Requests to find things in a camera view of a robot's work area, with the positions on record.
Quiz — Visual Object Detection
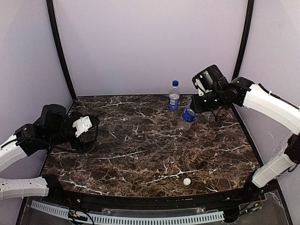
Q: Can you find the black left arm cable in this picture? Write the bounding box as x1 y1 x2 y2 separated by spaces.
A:
46 117 100 154

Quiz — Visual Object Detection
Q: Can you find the black front frame rail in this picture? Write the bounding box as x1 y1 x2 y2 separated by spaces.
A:
42 174 265 212

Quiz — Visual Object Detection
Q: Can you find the blue label Pocari bottle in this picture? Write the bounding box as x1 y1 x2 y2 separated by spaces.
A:
177 104 199 131

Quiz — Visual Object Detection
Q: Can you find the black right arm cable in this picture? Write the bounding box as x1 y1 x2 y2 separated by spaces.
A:
210 105 232 122

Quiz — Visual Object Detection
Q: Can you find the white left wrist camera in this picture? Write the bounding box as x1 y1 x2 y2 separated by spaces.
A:
72 116 92 138

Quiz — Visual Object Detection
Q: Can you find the white slotted cable duct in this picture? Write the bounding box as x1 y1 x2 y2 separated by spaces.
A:
30 201 225 225

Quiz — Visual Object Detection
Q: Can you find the black left corner frame post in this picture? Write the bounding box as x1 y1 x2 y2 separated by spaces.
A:
46 0 77 101

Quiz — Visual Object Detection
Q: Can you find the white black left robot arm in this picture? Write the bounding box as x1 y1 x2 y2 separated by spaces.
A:
0 104 98 200

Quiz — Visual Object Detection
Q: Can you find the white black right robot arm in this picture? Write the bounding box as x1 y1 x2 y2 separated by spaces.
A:
190 65 300 190

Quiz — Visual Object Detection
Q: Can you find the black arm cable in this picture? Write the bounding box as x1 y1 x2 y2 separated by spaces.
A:
46 117 100 154
210 105 232 122

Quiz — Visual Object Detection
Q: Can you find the white bottle cap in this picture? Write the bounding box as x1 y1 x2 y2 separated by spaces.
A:
183 178 191 186

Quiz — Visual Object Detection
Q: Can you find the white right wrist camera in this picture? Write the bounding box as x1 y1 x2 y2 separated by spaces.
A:
192 75 206 96

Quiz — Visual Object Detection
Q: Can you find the black right corner frame post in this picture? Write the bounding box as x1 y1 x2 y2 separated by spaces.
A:
227 0 255 99

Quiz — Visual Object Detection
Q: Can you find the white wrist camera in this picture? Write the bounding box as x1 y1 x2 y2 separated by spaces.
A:
72 116 92 138
192 75 206 96

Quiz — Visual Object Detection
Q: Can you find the blue cap water bottle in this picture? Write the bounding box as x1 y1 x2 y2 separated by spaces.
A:
168 80 180 111

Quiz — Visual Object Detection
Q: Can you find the black corner frame post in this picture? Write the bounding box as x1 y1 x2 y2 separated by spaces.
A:
46 0 77 101
227 0 255 99

